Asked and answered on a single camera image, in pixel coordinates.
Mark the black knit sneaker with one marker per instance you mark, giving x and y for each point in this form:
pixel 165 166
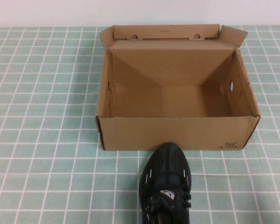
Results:
pixel 165 168

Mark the brown cardboard shoe box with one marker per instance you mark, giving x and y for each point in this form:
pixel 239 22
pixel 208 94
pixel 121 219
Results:
pixel 177 133

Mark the green checked tablecloth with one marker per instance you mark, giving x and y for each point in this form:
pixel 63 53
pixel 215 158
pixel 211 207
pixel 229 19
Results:
pixel 37 140

